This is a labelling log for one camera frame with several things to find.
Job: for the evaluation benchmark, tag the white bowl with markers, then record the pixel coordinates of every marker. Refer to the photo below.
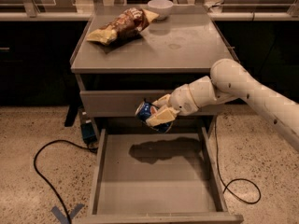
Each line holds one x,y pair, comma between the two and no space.
161,7

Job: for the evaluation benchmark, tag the open grey middle drawer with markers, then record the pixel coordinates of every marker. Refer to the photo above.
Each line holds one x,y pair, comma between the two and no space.
150,178

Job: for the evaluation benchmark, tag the grey drawer cabinet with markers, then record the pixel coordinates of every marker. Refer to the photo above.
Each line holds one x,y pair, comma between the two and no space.
166,55

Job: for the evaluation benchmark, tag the grey top drawer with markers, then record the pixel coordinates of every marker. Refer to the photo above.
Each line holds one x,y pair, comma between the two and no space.
125,103

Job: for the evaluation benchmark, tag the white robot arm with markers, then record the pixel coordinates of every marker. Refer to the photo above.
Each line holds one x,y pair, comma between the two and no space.
229,80

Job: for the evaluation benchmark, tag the blue pepsi can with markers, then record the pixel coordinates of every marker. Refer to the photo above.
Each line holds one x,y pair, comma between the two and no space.
145,111

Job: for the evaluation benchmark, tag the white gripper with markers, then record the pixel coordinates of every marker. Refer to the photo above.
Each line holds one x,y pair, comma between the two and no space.
182,101

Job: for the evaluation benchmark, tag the dark back counter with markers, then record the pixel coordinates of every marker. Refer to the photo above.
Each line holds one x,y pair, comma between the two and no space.
35,68

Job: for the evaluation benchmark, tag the blue power box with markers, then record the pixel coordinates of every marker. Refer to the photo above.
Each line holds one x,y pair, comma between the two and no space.
88,134

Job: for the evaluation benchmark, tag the brown yellow chip bag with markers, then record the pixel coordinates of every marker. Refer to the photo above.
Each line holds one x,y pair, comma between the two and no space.
129,24

